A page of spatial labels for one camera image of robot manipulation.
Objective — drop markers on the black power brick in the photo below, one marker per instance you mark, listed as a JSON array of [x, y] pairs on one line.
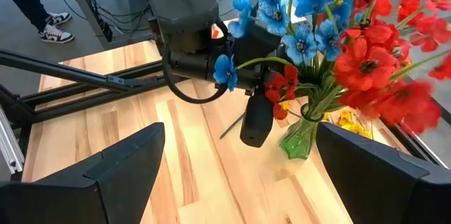
[[106, 32]]

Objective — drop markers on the yellow artificial flower bunch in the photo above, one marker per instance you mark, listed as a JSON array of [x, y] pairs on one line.
[[352, 122]]

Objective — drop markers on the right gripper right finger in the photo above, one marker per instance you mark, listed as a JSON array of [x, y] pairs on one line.
[[387, 188]]

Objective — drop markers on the aluminium extrusion bar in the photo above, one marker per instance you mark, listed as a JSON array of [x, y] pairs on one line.
[[10, 143]]

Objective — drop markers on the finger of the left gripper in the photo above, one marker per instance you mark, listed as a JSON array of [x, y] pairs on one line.
[[257, 122]]

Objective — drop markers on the red artificial flower bunch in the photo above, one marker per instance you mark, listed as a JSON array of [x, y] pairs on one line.
[[363, 65]]

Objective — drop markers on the blue artificial flower bunch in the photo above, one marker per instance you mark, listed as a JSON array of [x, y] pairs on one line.
[[301, 44]]

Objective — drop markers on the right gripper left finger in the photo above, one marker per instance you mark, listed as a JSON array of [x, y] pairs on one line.
[[88, 196]]

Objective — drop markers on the green glass vase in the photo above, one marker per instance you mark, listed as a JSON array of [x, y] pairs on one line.
[[299, 139]]

